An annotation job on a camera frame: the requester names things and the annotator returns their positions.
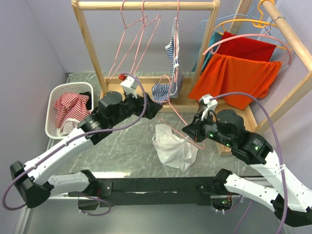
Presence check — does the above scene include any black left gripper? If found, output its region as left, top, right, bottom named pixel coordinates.
left=110, top=88, right=163, bottom=127

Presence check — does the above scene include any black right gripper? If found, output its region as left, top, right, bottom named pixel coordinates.
left=181, top=110, right=234, bottom=147

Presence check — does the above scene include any pink hanger of white top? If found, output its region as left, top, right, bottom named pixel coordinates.
left=157, top=75, right=206, bottom=150

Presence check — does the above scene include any pink hanger of striped top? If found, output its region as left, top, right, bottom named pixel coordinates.
left=130, top=0, right=161, bottom=76

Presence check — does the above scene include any black tank top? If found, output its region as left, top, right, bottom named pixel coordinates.
left=79, top=92, right=93, bottom=111

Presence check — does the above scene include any red white striped tank top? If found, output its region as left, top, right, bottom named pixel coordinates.
left=53, top=93, right=90, bottom=128

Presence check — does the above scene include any pink wire hanger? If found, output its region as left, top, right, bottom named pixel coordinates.
left=107, top=0, right=146, bottom=80

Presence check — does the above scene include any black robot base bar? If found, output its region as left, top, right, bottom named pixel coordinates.
left=67, top=175, right=244, bottom=210

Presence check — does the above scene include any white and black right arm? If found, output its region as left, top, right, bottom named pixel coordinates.
left=182, top=109, right=312, bottom=227

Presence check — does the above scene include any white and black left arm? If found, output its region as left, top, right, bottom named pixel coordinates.
left=10, top=91, right=162, bottom=208

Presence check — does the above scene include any blue white striped tank top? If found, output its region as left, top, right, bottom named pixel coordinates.
left=152, top=23, right=184, bottom=103

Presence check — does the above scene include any large pink plastic hanger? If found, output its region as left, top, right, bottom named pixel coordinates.
left=202, top=31, right=279, bottom=63

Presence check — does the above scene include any pink hanger of blue top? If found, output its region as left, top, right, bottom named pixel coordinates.
left=173, top=0, right=180, bottom=84

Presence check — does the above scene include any orange plastic hanger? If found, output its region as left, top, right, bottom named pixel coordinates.
left=214, top=0, right=286, bottom=50

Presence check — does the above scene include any small wooden clothes rack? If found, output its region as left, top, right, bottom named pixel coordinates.
left=71, top=0, right=221, bottom=113

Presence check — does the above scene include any orange shirt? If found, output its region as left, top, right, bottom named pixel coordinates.
left=188, top=58, right=282, bottom=100

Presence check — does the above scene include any white perforated laundry basket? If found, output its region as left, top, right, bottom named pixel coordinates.
left=45, top=82, right=94, bottom=139

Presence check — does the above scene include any teal garment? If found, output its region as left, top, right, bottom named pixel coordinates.
left=192, top=31, right=224, bottom=73

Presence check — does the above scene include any red shirt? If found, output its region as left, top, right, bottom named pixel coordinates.
left=216, top=37, right=276, bottom=62

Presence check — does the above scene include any large wooden clothes rack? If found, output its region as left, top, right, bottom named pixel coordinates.
left=194, top=0, right=312, bottom=156

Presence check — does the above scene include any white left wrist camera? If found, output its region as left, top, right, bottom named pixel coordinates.
left=118, top=74, right=138, bottom=98

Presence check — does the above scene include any blue wire hanger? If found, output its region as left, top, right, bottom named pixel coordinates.
left=199, top=0, right=263, bottom=31

